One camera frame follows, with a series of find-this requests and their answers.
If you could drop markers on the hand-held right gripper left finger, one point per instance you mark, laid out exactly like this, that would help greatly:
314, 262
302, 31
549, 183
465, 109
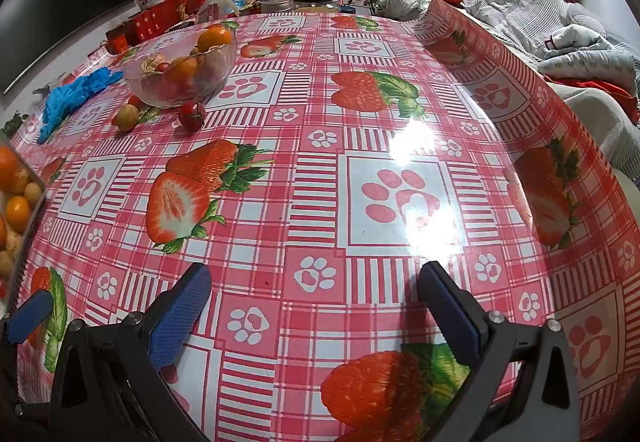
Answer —
180, 312

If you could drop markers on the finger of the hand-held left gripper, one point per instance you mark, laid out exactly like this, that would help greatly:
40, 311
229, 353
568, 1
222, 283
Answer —
30, 317

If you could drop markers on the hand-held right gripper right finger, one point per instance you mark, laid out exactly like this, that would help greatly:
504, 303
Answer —
450, 317

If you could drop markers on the shallow white cardboard tray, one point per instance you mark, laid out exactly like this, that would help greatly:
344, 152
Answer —
34, 222

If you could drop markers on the green potted plant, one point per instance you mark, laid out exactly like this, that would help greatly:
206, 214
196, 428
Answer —
12, 122

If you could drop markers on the clear glass bowl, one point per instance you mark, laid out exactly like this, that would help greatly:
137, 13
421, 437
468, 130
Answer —
150, 92

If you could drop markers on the blue disposable gloves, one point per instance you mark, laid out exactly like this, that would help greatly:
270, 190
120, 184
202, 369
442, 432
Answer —
70, 94

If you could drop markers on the physalis in dry husk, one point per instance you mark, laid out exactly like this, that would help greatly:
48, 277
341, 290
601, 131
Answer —
151, 63

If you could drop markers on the white green patterned quilt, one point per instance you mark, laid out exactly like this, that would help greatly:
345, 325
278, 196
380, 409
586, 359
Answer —
590, 57

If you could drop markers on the stack of red gift boxes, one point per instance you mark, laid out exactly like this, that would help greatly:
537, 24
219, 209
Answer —
150, 17

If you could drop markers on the clear plastic bag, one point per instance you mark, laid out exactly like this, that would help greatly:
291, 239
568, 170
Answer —
217, 2

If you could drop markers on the grey striped blanket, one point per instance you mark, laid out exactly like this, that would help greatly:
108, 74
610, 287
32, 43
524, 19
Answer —
525, 12

